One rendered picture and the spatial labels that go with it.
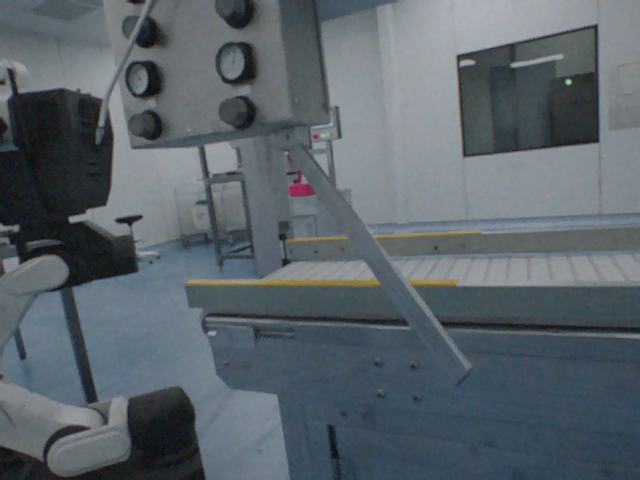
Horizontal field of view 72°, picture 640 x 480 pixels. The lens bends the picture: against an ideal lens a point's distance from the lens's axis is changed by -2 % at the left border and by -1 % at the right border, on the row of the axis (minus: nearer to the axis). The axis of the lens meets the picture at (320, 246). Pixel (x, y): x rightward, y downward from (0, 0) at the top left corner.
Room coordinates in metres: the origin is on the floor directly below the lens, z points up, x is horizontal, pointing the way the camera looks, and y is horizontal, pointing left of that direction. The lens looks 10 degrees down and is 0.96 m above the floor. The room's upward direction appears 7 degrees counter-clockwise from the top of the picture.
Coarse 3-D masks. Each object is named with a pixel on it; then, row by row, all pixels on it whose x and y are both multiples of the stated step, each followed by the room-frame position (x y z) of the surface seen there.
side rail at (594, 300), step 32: (192, 288) 0.56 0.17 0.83; (224, 288) 0.53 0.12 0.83; (256, 288) 0.51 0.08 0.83; (288, 288) 0.49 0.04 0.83; (320, 288) 0.48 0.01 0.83; (352, 288) 0.46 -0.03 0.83; (416, 288) 0.43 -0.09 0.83; (448, 288) 0.42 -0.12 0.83; (480, 288) 0.41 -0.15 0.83; (512, 288) 0.39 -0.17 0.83; (544, 288) 0.38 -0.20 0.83; (576, 288) 0.37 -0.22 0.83; (608, 288) 0.36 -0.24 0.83
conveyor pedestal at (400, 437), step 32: (320, 416) 0.54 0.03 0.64; (384, 416) 0.50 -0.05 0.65; (416, 416) 0.48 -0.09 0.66; (448, 416) 0.47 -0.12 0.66; (320, 448) 0.54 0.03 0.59; (352, 448) 0.53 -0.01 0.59; (384, 448) 0.51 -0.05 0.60; (416, 448) 0.49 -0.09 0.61; (448, 448) 0.48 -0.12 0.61; (480, 448) 0.46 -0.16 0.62; (512, 448) 0.44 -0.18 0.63; (544, 448) 0.42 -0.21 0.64; (576, 448) 0.41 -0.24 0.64; (608, 448) 0.40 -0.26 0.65
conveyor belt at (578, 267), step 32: (512, 256) 0.64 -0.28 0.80; (544, 256) 0.62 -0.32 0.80; (576, 256) 0.59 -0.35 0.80; (608, 256) 0.57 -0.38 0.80; (448, 320) 0.44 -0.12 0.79; (480, 320) 0.42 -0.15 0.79; (512, 320) 0.41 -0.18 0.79; (544, 320) 0.40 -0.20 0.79; (576, 320) 0.39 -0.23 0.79; (608, 320) 0.38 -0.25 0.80
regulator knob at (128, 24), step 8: (136, 8) 0.52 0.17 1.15; (128, 16) 0.50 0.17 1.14; (128, 24) 0.50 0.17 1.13; (136, 24) 0.49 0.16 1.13; (144, 24) 0.50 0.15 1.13; (152, 24) 0.51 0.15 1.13; (128, 32) 0.50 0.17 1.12; (144, 32) 0.50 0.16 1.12; (152, 32) 0.51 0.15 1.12; (136, 40) 0.50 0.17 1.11; (144, 40) 0.51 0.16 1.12; (152, 40) 0.51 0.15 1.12; (144, 48) 0.52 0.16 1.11
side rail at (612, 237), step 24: (336, 240) 0.76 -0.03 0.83; (384, 240) 0.72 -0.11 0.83; (408, 240) 0.71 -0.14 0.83; (432, 240) 0.69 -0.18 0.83; (456, 240) 0.68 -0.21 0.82; (480, 240) 0.66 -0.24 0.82; (504, 240) 0.65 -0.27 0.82; (528, 240) 0.63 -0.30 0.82; (552, 240) 0.62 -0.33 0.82; (576, 240) 0.61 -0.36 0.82; (600, 240) 0.59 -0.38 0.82; (624, 240) 0.58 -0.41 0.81
